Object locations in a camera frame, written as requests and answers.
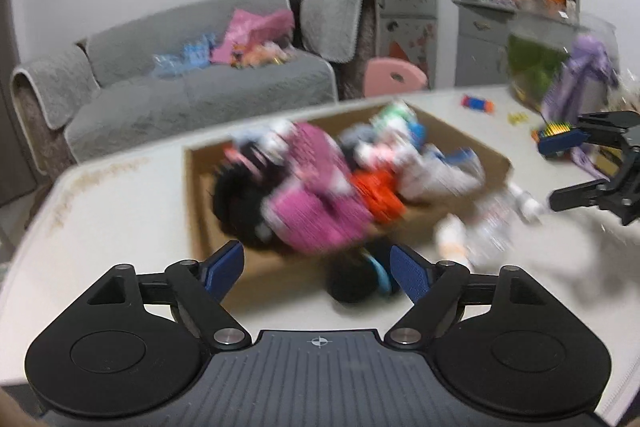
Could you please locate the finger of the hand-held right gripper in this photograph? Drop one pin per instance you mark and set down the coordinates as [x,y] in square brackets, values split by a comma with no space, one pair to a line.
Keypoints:
[605,124]
[585,196]

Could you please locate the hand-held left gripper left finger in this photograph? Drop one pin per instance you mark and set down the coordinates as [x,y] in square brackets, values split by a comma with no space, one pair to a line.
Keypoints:
[225,269]

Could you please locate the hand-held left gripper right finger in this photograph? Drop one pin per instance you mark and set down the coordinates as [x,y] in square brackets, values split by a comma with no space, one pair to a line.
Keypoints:
[410,278]

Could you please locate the black sock bundle blue band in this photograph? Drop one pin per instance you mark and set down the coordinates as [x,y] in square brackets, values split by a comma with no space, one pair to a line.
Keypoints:
[350,282]

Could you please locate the black fuzzy sock bundle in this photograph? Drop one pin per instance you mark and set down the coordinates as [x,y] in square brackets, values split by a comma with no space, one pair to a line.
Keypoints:
[235,202]

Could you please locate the brown cardboard box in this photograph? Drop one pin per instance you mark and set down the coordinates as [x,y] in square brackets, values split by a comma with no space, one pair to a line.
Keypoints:
[199,187]

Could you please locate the orange plastic bag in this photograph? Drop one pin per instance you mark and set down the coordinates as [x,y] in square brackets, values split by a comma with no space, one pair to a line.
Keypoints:
[377,194]

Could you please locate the clear plastic bag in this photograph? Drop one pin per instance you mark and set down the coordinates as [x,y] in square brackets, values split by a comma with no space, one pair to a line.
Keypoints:
[492,222]

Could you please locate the pink fuzzy sock bundle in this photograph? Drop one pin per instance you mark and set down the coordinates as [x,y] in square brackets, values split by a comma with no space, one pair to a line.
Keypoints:
[310,217]

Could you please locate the light blue sock bundle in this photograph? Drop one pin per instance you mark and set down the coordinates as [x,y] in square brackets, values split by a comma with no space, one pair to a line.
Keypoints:
[357,137]

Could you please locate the green white sock bundle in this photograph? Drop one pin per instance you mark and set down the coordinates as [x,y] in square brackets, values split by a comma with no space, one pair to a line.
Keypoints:
[392,114]

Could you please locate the white desktop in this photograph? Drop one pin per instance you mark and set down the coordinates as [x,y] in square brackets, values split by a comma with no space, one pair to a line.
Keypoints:
[125,217]

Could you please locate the yellow box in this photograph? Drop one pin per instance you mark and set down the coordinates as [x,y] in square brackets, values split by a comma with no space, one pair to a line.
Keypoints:
[607,161]

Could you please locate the purple bag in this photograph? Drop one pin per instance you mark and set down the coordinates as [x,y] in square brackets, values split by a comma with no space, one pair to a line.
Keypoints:
[585,57]

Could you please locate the yellow wrapper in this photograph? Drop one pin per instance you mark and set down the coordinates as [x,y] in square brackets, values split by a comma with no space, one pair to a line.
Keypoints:
[518,118]

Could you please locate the glass fish bowl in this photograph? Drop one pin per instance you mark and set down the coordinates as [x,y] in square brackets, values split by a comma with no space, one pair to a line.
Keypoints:
[535,62]

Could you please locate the blue orange toy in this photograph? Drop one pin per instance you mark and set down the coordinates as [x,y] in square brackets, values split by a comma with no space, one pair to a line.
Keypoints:
[477,103]

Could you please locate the grey sofa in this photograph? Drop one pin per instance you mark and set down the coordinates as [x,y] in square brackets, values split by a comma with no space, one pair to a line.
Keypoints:
[200,92]

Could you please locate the pink stool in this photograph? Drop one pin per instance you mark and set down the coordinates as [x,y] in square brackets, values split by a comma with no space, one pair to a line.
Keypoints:
[390,77]

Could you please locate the plush toys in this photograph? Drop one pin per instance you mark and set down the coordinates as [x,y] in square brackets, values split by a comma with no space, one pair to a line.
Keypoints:
[260,54]

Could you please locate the pink plastic bag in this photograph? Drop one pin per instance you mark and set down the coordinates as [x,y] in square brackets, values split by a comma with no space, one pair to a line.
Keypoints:
[250,29]

